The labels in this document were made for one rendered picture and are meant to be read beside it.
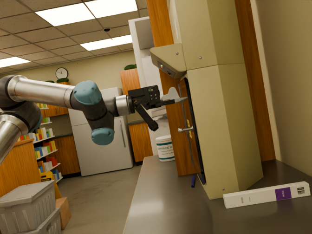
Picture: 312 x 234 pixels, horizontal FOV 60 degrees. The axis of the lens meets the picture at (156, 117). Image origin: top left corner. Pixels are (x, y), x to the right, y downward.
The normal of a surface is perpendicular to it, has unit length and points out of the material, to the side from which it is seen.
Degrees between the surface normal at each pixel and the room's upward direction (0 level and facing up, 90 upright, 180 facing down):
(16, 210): 95
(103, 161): 90
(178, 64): 90
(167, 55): 90
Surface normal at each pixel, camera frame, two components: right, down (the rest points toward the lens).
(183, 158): -0.01, 0.06
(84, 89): -0.18, -0.70
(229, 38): 0.68, -0.09
